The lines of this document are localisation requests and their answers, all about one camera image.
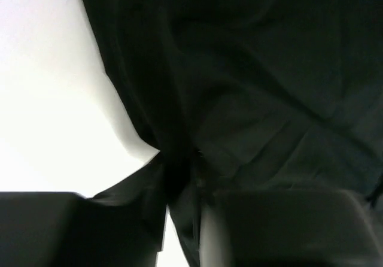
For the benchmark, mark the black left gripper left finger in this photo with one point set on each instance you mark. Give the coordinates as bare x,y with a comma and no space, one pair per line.
65,229

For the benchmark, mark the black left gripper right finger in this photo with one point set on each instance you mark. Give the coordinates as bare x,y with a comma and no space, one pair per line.
289,228

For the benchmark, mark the black trousers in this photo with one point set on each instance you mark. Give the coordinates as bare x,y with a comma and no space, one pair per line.
248,94

